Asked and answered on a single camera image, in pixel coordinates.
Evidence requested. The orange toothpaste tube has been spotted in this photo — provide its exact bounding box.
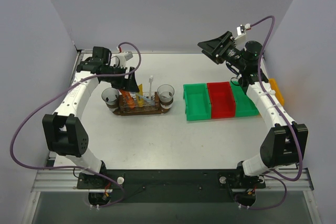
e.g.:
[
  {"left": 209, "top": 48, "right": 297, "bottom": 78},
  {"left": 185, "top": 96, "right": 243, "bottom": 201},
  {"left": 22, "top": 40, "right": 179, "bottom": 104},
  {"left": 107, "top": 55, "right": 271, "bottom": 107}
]
[{"left": 120, "top": 90, "right": 135, "bottom": 109}]

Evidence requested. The dark smoked plastic cup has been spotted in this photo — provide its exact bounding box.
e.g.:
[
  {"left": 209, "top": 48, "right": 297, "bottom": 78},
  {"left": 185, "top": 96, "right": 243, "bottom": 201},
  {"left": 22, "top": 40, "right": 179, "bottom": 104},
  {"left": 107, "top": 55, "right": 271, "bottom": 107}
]
[{"left": 101, "top": 88, "right": 120, "bottom": 112}]

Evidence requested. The yellow toothpaste tube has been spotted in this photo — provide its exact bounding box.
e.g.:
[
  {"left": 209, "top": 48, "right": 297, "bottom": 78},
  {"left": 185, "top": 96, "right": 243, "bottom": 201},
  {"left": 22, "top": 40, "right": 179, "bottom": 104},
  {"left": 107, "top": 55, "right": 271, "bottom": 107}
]
[{"left": 136, "top": 84, "right": 144, "bottom": 107}]

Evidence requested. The white toothbrush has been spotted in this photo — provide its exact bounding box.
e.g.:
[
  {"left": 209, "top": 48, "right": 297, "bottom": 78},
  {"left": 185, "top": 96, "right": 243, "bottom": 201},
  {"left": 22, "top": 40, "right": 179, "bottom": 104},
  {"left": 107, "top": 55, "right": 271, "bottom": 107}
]
[{"left": 148, "top": 75, "right": 154, "bottom": 101}]

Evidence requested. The clear acrylic toothbrush holder rack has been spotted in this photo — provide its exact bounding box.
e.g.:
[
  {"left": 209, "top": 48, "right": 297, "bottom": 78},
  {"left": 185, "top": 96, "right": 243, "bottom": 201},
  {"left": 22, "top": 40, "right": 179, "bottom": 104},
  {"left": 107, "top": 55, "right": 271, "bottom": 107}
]
[{"left": 119, "top": 92, "right": 158, "bottom": 113}]

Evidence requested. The light blue toothbrush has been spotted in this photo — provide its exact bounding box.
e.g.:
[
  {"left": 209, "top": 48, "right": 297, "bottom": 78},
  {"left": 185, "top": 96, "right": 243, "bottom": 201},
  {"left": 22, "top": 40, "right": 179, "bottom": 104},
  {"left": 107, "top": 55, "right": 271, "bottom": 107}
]
[{"left": 133, "top": 93, "right": 155, "bottom": 105}]

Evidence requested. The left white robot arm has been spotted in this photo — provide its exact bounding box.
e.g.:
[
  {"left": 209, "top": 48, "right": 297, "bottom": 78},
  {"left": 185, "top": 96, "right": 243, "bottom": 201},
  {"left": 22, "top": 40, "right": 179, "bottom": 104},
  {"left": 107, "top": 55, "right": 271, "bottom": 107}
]
[{"left": 42, "top": 46, "right": 139, "bottom": 188}]

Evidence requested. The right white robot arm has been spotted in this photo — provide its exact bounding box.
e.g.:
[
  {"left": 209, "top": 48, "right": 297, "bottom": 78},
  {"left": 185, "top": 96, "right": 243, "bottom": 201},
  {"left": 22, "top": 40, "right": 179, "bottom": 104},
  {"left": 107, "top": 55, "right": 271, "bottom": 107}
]
[{"left": 197, "top": 31, "right": 308, "bottom": 176}]

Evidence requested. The brown oval wooden tray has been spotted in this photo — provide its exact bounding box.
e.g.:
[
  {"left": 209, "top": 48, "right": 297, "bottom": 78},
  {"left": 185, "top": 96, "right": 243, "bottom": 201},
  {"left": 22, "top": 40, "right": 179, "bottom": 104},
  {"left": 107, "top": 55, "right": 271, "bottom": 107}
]
[{"left": 113, "top": 93, "right": 170, "bottom": 116}]

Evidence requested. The red plastic bin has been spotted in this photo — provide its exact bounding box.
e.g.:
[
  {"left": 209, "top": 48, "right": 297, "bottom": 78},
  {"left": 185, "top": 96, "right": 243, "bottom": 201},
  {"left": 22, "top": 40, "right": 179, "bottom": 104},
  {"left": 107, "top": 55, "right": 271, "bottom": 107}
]
[{"left": 207, "top": 82, "right": 236, "bottom": 119}]

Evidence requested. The left green plastic bin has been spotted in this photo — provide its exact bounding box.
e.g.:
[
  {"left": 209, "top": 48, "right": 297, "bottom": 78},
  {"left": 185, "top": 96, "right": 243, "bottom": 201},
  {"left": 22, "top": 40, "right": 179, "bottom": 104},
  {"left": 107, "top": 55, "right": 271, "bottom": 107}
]
[{"left": 183, "top": 83, "right": 212, "bottom": 121}]

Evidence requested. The green plastic bin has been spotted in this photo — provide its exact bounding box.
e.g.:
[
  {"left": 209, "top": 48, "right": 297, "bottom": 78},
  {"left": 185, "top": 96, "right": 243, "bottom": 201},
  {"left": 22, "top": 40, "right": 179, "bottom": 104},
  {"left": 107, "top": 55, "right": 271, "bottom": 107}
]
[
  {"left": 230, "top": 81, "right": 259, "bottom": 117},
  {"left": 183, "top": 83, "right": 212, "bottom": 121}
]

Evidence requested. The right green plastic bin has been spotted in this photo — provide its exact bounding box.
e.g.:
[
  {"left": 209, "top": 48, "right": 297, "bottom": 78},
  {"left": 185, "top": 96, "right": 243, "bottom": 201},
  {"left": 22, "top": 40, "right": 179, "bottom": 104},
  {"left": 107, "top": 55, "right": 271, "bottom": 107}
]
[{"left": 230, "top": 81, "right": 259, "bottom": 117}]

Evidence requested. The yellow plastic bin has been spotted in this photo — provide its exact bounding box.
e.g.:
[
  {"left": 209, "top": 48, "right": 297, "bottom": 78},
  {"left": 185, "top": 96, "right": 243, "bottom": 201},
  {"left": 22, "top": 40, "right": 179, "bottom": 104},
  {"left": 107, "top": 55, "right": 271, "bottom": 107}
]
[{"left": 269, "top": 78, "right": 285, "bottom": 106}]

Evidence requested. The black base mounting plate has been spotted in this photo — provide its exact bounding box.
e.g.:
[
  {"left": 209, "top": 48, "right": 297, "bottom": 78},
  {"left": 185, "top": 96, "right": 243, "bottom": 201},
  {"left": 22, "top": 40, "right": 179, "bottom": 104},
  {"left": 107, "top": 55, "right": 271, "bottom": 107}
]
[{"left": 76, "top": 168, "right": 266, "bottom": 204}]

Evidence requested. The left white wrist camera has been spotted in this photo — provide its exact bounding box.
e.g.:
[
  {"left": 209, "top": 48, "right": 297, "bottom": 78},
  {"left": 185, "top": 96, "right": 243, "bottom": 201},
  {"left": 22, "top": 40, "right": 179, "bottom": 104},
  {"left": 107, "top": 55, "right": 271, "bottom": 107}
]
[{"left": 111, "top": 51, "right": 133, "bottom": 68}]

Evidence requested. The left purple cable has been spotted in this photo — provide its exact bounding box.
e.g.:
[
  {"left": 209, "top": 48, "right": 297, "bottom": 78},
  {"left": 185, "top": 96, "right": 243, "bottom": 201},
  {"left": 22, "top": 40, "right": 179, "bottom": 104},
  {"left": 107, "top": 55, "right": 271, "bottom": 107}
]
[{"left": 9, "top": 41, "right": 142, "bottom": 208}]

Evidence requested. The purple cable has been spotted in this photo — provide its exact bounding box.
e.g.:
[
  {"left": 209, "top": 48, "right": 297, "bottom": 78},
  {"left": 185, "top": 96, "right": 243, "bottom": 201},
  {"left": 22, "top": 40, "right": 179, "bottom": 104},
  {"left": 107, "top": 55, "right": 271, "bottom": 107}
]
[
  {"left": 9, "top": 41, "right": 142, "bottom": 208},
  {"left": 235, "top": 15, "right": 305, "bottom": 210}
]

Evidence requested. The aluminium extrusion rail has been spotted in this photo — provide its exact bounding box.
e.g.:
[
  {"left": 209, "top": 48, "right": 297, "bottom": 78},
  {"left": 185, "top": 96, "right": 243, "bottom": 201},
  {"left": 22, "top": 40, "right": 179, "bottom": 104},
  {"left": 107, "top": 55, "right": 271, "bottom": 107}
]
[{"left": 31, "top": 167, "right": 314, "bottom": 193}]

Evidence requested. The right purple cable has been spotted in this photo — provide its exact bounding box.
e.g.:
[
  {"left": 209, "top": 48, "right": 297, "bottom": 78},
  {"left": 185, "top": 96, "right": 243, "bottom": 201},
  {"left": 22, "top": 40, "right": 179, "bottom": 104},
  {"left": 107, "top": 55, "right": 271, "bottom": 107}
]
[{"left": 235, "top": 15, "right": 305, "bottom": 210}]

